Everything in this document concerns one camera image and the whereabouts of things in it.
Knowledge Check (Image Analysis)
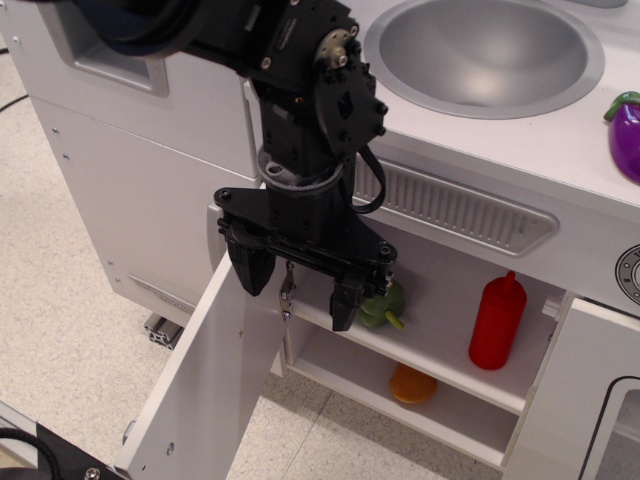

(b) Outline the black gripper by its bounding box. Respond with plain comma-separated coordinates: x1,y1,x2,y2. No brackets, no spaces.
214,180,397,332

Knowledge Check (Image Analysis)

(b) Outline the white cabinet door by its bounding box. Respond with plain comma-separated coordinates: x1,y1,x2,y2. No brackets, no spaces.
115,257,287,479

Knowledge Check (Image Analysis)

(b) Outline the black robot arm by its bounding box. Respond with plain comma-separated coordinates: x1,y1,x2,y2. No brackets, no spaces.
41,1,397,331

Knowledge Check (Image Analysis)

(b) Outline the white toy kitchen cabinet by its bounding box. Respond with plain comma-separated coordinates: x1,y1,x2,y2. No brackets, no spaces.
277,1,639,473

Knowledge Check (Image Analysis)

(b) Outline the green toy pepper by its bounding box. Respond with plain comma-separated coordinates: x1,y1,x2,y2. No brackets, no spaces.
358,282,405,330

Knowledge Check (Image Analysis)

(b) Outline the orange toy fruit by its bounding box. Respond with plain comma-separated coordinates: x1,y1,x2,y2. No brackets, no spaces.
389,363,438,404

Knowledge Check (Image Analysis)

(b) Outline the red ketchup bottle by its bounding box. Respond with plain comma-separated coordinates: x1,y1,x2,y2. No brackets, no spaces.
468,271,527,370

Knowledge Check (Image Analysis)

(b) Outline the grey vent panel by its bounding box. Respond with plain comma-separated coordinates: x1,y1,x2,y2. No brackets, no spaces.
379,160,559,257

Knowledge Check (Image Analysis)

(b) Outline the silver round sink basin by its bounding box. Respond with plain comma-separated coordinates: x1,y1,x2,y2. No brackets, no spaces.
364,0,605,120

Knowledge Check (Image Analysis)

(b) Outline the white oven door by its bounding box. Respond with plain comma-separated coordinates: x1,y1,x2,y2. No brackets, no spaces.
503,294,639,479

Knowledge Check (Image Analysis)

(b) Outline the black white oven dial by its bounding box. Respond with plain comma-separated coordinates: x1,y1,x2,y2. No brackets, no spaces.
615,245,640,304

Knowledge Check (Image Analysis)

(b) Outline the purple toy eggplant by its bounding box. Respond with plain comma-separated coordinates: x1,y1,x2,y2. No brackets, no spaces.
603,91,639,183

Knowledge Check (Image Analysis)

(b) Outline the aluminium extrusion rail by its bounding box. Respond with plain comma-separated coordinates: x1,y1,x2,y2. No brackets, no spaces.
144,314,184,350

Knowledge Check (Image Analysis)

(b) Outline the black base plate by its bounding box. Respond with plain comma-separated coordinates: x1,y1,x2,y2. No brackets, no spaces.
0,422,131,480

